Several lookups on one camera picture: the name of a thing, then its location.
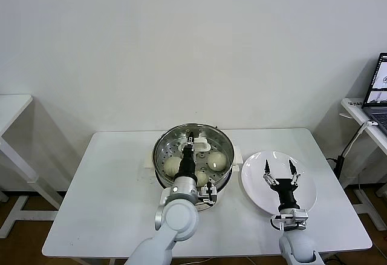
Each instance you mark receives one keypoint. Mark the white round plate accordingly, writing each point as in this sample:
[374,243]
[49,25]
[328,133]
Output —
[254,174]

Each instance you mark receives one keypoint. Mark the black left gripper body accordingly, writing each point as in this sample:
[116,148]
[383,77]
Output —
[187,163]

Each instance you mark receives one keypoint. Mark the perforated steel steamer basket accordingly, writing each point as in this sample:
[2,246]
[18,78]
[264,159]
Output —
[227,176]

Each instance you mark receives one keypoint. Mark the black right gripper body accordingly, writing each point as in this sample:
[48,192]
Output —
[285,192]

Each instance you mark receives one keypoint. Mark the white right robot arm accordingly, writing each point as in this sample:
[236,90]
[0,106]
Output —
[297,244]

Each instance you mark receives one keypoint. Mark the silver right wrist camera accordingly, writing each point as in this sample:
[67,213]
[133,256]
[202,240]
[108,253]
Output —
[300,216]

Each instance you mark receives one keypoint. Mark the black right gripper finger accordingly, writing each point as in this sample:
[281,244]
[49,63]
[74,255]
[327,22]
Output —
[292,168]
[267,168]

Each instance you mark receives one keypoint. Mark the stainless steel steamer pot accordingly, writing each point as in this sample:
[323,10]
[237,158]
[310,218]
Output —
[148,159]

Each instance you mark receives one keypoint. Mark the grey open laptop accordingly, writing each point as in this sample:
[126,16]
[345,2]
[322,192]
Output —
[376,116]

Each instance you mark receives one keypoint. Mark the white steamed baozi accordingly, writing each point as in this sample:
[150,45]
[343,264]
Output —
[202,178]
[171,166]
[217,160]

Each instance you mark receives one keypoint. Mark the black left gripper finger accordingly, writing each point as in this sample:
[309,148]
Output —
[187,143]
[193,141]

